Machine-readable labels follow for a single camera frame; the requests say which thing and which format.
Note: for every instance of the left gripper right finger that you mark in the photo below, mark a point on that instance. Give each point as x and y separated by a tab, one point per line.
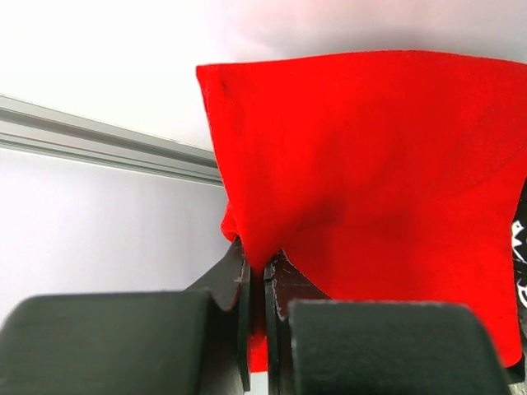
283	283

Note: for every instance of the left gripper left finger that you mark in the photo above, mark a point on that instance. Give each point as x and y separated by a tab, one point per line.
225	358

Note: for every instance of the red t shirt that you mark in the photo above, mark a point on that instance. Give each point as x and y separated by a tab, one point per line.
385	175

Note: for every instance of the left aluminium corner post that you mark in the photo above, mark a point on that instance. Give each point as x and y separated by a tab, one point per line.
33	128

